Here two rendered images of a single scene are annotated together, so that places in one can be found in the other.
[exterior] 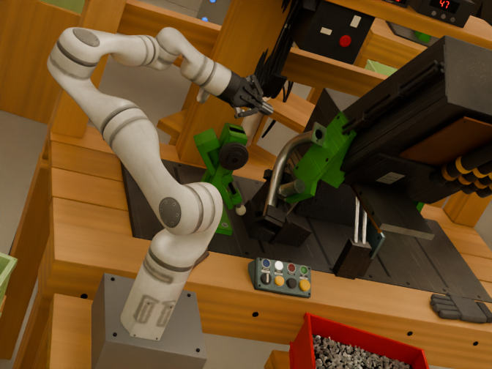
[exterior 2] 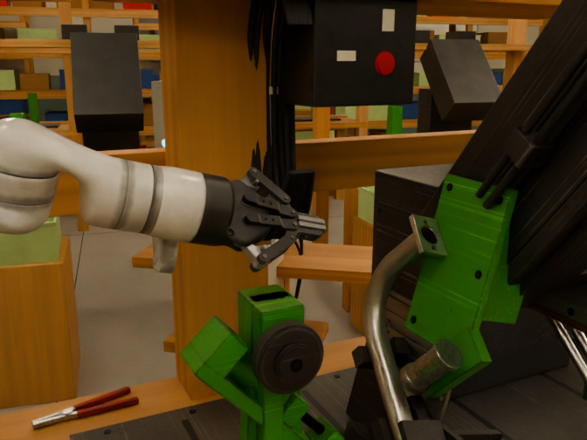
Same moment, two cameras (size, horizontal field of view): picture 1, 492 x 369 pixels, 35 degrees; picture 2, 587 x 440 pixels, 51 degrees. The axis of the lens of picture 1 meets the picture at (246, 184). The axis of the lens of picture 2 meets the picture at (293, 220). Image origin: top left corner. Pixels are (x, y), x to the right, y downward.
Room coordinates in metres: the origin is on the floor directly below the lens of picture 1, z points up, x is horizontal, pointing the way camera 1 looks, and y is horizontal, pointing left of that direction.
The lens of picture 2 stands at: (1.21, 0.06, 1.41)
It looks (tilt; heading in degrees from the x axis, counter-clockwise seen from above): 14 degrees down; 359
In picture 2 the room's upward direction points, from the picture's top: straight up
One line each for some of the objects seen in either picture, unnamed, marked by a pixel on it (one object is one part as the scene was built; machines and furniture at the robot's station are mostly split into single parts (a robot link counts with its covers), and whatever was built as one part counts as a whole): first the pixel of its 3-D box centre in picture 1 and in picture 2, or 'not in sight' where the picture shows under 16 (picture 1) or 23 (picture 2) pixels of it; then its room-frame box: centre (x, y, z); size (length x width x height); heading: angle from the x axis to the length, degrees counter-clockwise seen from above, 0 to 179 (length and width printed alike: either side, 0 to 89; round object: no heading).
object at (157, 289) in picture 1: (156, 290); not in sight; (1.27, 0.08, 1.03); 0.09 x 0.09 x 0.17; 24
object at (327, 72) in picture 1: (320, 72); (351, 161); (2.36, -0.07, 1.23); 1.30 x 0.05 x 0.09; 114
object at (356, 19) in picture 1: (331, 25); (346, 53); (2.17, -0.04, 1.42); 0.17 x 0.12 x 0.15; 114
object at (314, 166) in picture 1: (334, 154); (477, 261); (1.94, -0.18, 1.17); 0.13 x 0.12 x 0.20; 114
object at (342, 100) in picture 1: (352, 162); (473, 270); (2.20, -0.26, 1.07); 0.30 x 0.18 x 0.34; 114
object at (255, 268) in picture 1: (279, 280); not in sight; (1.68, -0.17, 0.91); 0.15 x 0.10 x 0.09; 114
